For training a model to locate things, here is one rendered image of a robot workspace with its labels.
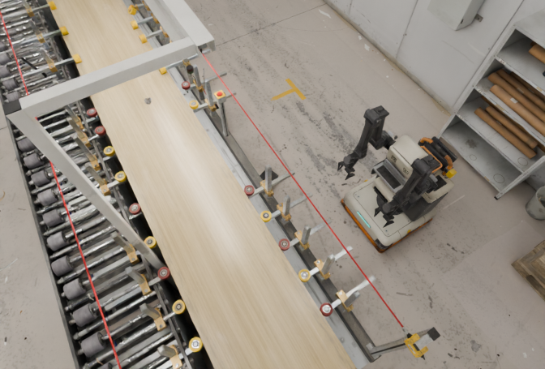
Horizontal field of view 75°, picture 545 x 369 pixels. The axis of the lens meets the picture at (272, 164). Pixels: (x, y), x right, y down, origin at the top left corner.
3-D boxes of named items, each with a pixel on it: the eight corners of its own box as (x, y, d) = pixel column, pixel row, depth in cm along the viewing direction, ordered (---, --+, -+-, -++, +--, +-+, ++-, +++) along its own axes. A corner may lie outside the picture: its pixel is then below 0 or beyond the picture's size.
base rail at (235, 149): (122, -23, 464) (120, -31, 455) (379, 356, 237) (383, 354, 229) (117, -21, 462) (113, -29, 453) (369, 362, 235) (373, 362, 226)
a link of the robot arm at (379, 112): (392, 109, 216) (382, 99, 221) (375, 122, 215) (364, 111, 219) (384, 146, 256) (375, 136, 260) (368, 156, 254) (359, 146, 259)
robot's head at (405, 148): (409, 135, 250) (404, 132, 238) (431, 157, 241) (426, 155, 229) (394, 150, 256) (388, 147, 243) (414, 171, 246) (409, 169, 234)
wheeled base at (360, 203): (388, 173, 380) (396, 160, 358) (431, 220, 351) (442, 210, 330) (338, 203, 361) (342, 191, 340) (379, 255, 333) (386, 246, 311)
